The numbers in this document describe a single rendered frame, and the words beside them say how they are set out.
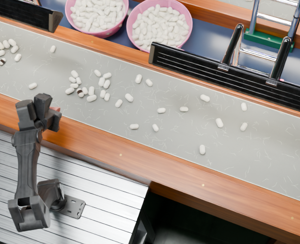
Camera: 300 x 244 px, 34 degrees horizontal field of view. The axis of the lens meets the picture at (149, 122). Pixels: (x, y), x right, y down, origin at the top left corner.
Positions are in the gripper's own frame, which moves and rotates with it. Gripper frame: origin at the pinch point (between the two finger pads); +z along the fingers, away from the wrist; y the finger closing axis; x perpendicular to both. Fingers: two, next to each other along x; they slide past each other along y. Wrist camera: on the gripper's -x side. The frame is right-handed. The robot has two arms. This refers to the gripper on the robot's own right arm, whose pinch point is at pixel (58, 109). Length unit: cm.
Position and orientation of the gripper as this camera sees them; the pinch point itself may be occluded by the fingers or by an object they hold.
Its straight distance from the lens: 178.8
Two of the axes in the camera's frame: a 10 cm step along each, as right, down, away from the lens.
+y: -9.2, -3.2, 2.2
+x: -1.8, 8.5, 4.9
